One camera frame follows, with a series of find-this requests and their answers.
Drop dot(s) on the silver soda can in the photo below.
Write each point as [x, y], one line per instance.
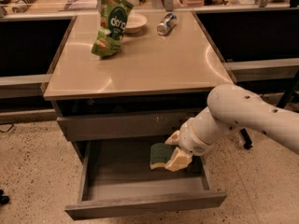
[167, 24]

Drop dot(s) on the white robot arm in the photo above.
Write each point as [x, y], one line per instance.
[229, 109]

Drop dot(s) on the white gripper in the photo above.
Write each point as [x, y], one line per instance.
[191, 139]

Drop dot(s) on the black object on floor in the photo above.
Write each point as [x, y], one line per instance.
[3, 198]

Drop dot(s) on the green and yellow sponge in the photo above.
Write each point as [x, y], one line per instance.
[160, 154]

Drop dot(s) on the white bowl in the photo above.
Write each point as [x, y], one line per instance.
[135, 23]

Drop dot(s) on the closed top drawer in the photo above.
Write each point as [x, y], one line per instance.
[124, 125]

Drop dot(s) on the open middle drawer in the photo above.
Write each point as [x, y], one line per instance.
[117, 181]

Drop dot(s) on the green chip bag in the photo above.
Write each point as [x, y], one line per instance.
[114, 16]

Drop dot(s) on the grey drawer cabinet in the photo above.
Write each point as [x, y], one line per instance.
[149, 73]

